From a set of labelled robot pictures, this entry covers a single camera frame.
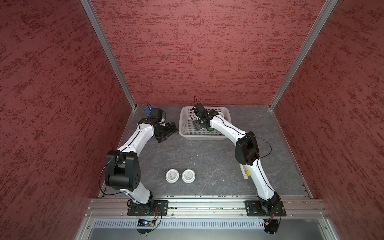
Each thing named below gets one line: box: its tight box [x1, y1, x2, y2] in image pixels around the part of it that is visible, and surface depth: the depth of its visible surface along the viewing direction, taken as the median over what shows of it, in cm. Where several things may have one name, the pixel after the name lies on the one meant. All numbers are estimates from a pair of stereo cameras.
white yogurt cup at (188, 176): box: [181, 169, 196, 184], surface depth 80 cm
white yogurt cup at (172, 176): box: [165, 168, 180, 184], surface depth 80 cm
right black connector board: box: [262, 219, 280, 234], surface depth 72 cm
